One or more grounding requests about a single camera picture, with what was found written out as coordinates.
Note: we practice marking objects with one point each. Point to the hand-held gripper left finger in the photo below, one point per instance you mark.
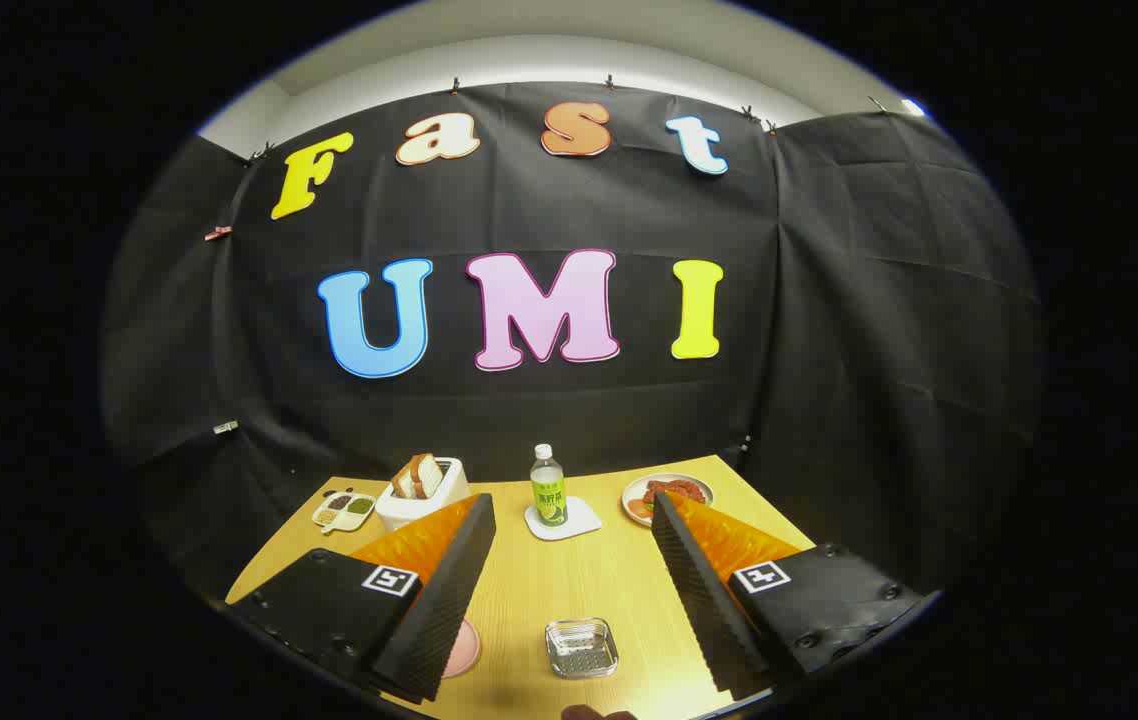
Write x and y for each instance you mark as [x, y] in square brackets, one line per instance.
[444, 600]

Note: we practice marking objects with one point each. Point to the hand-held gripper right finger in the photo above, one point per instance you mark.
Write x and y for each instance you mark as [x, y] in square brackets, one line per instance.
[699, 590]

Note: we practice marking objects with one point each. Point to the pink plate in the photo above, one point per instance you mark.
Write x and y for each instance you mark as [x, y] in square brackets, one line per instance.
[467, 650]

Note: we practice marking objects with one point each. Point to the white toaster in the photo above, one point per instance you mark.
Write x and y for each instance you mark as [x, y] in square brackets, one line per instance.
[424, 510]

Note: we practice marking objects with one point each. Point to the plate of toy food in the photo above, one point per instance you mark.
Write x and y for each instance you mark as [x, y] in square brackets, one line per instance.
[674, 490]

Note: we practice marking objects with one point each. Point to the toast bread slice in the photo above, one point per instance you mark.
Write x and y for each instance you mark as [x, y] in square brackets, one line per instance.
[402, 484]
[426, 474]

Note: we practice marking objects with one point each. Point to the metal drain basket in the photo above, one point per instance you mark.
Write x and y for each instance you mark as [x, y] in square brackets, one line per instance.
[581, 648]

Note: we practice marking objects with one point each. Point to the white divided condiment dish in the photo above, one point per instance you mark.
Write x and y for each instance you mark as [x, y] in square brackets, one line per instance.
[344, 510]

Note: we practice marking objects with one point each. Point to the white coaster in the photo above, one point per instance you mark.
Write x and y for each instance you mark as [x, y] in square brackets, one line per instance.
[581, 520]

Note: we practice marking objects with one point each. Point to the green label drink bottle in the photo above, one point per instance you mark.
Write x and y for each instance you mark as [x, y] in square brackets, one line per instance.
[548, 495]

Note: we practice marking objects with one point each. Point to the red clip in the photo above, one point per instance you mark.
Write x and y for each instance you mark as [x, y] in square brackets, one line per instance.
[218, 232]

